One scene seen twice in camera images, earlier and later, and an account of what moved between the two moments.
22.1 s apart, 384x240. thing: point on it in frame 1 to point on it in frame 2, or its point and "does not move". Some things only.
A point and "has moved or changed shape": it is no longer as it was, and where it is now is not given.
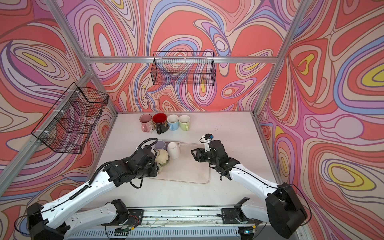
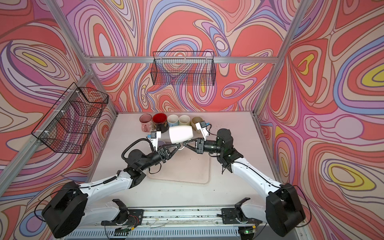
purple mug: [159, 144] does not move
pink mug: [147, 124] does not move
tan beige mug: [162, 159] has moved or changed shape
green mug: [184, 122] does not move
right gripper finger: [197, 157] to [199, 144]
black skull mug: [160, 123] does not move
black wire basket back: [183, 68] does not move
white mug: [173, 150] has moved or changed shape
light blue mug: [173, 120] does not move
